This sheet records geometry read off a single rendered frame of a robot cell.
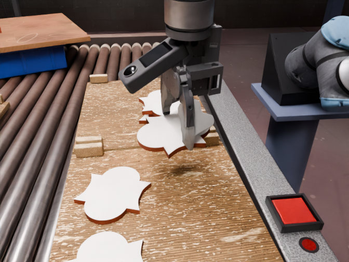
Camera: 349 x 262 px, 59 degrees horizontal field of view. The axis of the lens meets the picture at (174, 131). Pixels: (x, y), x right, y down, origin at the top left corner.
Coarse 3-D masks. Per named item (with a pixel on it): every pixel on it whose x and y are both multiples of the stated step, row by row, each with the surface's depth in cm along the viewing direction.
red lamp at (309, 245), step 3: (303, 240) 52; (306, 240) 52; (309, 240) 52; (303, 243) 51; (306, 243) 51; (309, 243) 51; (312, 243) 51; (303, 246) 51; (306, 246) 51; (309, 246) 51; (312, 246) 51; (315, 246) 51; (306, 249) 50; (309, 249) 50; (312, 249) 50
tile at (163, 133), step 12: (156, 120) 61; (168, 120) 61; (144, 132) 58; (156, 132) 58; (168, 132) 58; (180, 132) 58; (204, 132) 58; (144, 144) 56; (156, 144) 55; (168, 144) 55; (180, 144) 55; (204, 144) 55; (168, 156) 53
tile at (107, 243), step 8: (104, 232) 49; (112, 232) 49; (88, 240) 48; (96, 240) 48; (104, 240) 48; (112, 240) 48; (120, 240) 48; (80, 248) 47; (88, 248) 47; (96, 248) 47; (104, 248) 47; (112, 248) 47; (120, 248) 47; (128, 248) 47; (136, 248) 47; (80, 256) 45; (88, 256) 45; (96, 256) 45; (104, 256) 45; (112, 256) 45; (120, 256) 45; (128, 256) 45; (136, 256) 45
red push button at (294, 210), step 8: (272, 200) 58; (280, 200) 58; (288, 200) 58; (296, 200) 58; (280, 208) 56; (288, 208) 56; (296, 208) 56; (304, 208) 56; (280, 216) 54; (288, 216) 54; (296, 216) 54; (304, 216) 54; (312, 216) 54
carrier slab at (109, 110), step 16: (96, 96) 95; (112, 96) 95; (128, 96) 95; (144, 96) 95; (96, 112) 86; (112, 112) 86; (128, 112) 86; (80, 128) 79; (96, 128) 79; (112, 128) 79; (128, 128) 79; (112, 144) 73; (128, 144) 73
